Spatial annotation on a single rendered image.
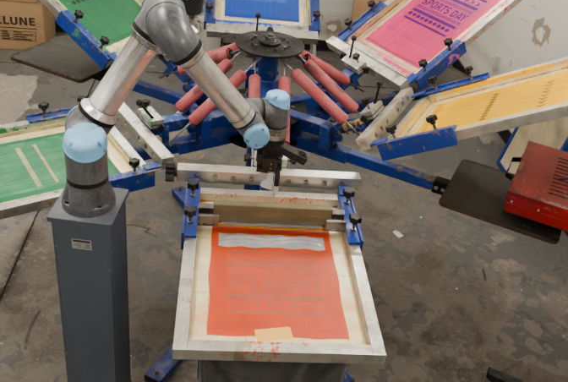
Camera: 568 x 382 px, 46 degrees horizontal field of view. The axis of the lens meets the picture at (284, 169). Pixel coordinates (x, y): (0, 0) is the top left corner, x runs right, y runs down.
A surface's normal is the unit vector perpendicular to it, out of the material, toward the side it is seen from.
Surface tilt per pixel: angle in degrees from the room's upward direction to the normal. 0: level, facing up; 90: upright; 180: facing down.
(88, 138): 7
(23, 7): 89
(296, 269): 0
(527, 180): 0
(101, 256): 90
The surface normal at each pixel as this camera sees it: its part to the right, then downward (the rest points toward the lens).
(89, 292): -0.07, 0.52
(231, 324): 0.10, -0.85
